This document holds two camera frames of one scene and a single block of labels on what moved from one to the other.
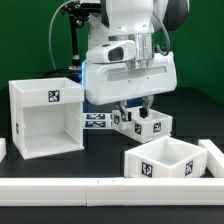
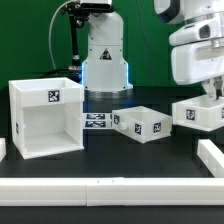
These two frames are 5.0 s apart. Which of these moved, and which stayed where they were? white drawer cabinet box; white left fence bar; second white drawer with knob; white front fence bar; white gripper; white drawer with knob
Moved: white gripper; white drawer with knob
Stayed: white front fence bar; white drawer cabinet box; white left fence bar; second white drawer with knob
